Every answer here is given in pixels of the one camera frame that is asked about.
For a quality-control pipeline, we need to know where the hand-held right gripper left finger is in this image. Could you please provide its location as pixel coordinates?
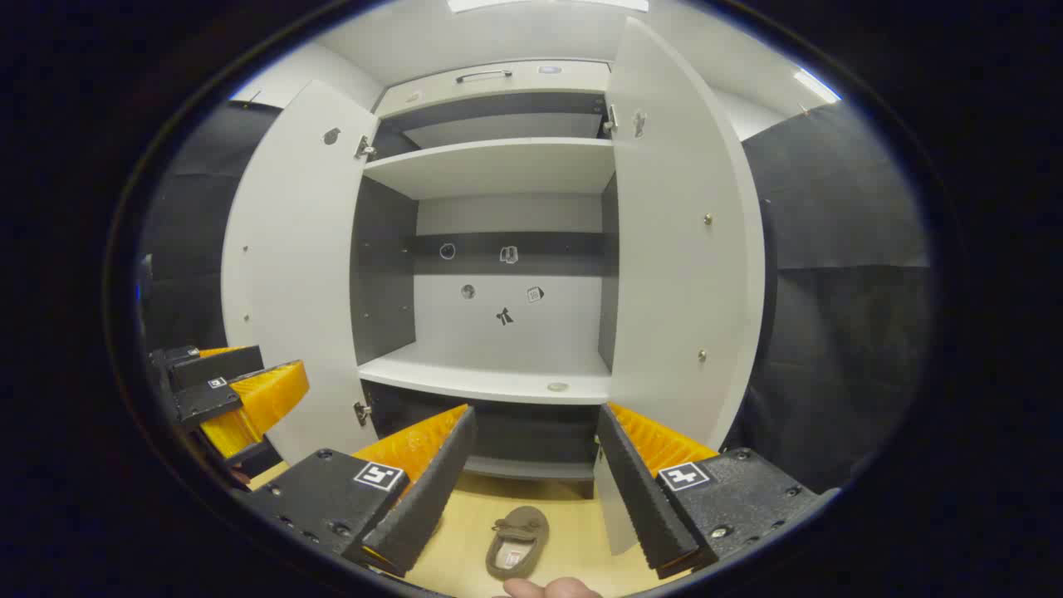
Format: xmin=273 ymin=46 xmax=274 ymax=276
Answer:
xmin=237 ymin=404 xmax=478 ymax=578

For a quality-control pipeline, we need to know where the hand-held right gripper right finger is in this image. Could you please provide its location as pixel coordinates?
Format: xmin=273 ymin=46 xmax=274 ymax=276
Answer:
xmin=594 ymin=403 xmax=840 ymax=581

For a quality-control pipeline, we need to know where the brown fuzzy shoe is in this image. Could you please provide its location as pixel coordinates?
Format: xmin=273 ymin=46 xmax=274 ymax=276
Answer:
xmin=484 ymin=505 xmax=551 ymax=581

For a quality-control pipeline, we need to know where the white shoe cabinet door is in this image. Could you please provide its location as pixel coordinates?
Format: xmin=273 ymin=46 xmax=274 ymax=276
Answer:
xmin=220 ymin=79 xmax=383 ymax=466
xmin=591 ymin=17 xmax=769 ymax=557

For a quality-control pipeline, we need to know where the white shoe cabinet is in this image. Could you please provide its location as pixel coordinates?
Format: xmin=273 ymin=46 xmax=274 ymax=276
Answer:
xmin=353 ymin=60 xmax=620 ymax=499

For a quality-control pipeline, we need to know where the white cabinet drawer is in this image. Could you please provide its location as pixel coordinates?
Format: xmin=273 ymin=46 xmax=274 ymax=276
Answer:
xmin=374 ymin=60 xmax=611 ymax=117

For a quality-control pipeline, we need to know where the black backdrop cloth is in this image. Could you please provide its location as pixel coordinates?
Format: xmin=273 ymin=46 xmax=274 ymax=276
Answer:
xmin=137 ymin=100 xmax=283 ymax=358
xmin=718 ymin=104 xmax=935 ymax=495

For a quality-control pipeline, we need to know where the small ceiling light panel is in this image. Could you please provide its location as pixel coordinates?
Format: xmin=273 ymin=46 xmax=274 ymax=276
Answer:
xmin=793 ymin=69 xmax=841 ymax=105

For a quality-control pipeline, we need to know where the large ceiling light panel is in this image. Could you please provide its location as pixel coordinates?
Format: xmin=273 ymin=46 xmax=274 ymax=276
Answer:
xmin=447 ymin=0 xmax=650 ymax=14

